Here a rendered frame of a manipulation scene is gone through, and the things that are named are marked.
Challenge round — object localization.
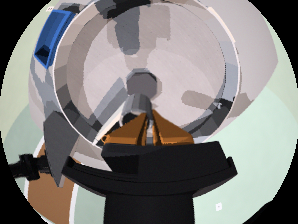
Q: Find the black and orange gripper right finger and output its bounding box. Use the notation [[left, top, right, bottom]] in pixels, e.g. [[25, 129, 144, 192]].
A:
[[152, 109, 195, 146]]

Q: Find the grey metal ring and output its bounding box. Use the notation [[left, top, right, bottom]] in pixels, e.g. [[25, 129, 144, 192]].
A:
[[111, 121, 120, 132], [119, 93, 153, 132]]

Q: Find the bronze bushing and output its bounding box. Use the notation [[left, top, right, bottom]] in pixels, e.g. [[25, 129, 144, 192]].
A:
[[101, 127, 113, 143]]

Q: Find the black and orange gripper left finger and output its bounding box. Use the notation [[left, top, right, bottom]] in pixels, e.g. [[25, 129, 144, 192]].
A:
[[104, 113, 147, 146]]

